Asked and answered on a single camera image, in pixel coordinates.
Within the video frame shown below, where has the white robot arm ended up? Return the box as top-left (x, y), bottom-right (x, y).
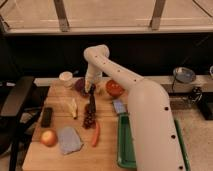
top-left (84, 45), bottom-right (186, 171)

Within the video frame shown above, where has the purple bowl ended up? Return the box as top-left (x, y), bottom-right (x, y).
top-left (74, 78), bottom-right (88, 97)

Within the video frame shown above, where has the orange bowl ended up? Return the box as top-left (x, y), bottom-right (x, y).
top-left (105, 80), bottom-right (125, 98)

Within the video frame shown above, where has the metal bowl in background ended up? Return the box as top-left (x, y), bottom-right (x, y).
top-left (173, 67), bottom-right (196, 84)

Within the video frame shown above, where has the white paper cup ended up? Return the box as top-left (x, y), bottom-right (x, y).
top-left (59, 71), bottom-right (73, 88)

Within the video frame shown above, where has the peeled banana toy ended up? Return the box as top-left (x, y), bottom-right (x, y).
top-left (67, 98), bottom-right (78, 119)

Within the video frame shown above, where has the bunch of dark grapes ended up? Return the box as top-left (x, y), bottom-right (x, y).
top-left (83, 104), bottom-right (96, 129)

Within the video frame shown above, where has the blue sponge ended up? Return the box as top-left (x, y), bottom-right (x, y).
top-left (113, 99), bottom-right (127, 114)

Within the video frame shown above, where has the black rectangular block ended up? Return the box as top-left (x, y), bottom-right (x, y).
top-left (41, 107), bottom-right (53, 128)

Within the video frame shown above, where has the blue grey cloth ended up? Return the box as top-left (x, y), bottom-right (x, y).
top-left (57, 127), bottom-right (83, 155)

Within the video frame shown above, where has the red yellow apple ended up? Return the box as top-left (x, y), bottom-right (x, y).
top-left (40, 130), bottom-right (57, 147)

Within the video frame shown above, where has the black office chair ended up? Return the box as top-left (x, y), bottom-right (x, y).
top-left (0, 76), bottom-right (34, 171)

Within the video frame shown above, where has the green plastic tray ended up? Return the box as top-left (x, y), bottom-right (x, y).
top-left (117, 114), bottom-right (191, 171)

